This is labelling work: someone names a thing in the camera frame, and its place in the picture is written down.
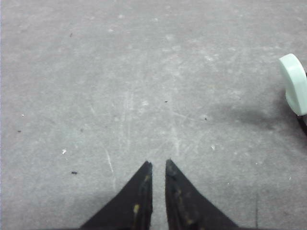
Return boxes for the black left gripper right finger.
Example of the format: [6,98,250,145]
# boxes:
[165,159,237,230]

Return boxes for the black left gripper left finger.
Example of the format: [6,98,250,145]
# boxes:
[80,161,153,230]

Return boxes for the black frying pan mint handle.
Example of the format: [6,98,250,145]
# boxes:
[279,53,307,138]

